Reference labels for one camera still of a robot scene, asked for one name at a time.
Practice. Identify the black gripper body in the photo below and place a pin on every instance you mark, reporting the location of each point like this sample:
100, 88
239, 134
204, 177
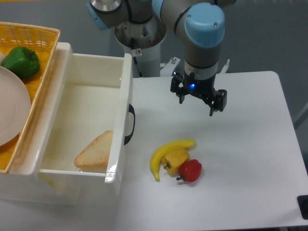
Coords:
202, 89

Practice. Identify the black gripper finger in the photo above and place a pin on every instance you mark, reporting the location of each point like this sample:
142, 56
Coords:
218, 101
177, 87

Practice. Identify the white drawer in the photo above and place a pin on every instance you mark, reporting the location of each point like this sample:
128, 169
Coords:
96, 95

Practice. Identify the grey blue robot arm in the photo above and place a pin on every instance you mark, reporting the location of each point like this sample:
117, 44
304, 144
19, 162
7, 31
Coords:
199, 24

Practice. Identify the white drawer cabinet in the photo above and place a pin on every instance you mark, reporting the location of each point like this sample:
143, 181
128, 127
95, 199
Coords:
25, 182

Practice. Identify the yellow bell pepper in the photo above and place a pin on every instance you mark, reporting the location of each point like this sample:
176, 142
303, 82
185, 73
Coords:
174, 159

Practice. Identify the yellow banana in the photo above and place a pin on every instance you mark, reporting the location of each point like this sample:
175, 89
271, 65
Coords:
163, 150

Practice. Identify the red bell pepper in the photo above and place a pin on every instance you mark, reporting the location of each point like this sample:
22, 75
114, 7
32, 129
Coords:
190, 171

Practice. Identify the bread slice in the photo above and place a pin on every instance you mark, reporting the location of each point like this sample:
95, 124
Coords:
96, 154

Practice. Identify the black object at table edge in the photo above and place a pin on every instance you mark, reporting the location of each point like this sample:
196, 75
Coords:
303, 205

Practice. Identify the yellow woven basket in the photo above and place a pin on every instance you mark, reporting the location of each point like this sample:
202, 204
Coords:
42, 40

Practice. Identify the green bell pepper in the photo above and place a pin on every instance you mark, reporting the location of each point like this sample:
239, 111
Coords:
22, 61

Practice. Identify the white plate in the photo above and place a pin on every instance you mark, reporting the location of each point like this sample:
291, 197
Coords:
15, 105

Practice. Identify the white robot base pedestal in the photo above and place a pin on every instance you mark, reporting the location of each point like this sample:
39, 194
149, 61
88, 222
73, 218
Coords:
143, 42

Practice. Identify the black top drawer handle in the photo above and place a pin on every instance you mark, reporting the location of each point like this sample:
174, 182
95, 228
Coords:
131, 124

